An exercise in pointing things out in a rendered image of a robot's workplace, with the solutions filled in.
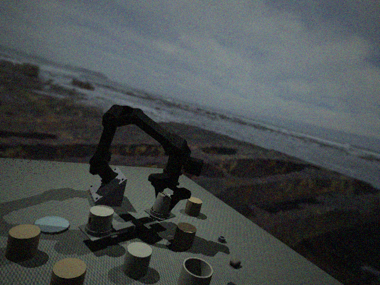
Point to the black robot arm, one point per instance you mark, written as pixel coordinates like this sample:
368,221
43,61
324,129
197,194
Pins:
175,146

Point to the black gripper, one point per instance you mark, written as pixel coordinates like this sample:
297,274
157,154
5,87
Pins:
178,193

